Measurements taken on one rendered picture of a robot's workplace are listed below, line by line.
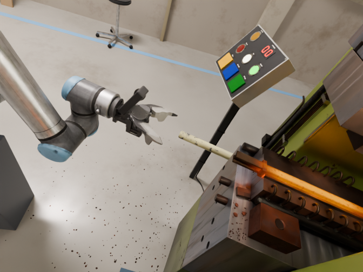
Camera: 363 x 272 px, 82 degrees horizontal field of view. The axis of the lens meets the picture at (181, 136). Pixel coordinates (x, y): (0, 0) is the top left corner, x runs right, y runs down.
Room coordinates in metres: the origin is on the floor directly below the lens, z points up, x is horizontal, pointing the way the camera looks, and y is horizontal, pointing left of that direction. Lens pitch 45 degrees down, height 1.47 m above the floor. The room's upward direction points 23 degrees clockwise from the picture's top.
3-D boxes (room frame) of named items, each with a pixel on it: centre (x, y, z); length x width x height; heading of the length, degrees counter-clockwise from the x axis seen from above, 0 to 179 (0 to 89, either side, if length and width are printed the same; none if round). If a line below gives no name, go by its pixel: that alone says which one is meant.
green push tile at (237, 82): (0.92, -0.14, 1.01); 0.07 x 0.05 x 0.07; 24
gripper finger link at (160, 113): (0.54, 0.09, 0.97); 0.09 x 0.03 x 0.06; 125
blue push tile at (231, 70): (1.01, -0.10, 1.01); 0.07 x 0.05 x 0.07; 24
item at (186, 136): (0.85, -0.20, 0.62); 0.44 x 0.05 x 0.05; 89
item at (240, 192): (0.41, -0.26, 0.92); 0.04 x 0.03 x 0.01; 99
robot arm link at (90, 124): (0.48, 0.35, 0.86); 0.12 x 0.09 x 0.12; 3
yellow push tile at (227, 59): (1.10, -0.06, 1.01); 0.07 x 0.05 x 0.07; 24
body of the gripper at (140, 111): (0.48, 0.18, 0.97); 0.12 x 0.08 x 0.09; 89
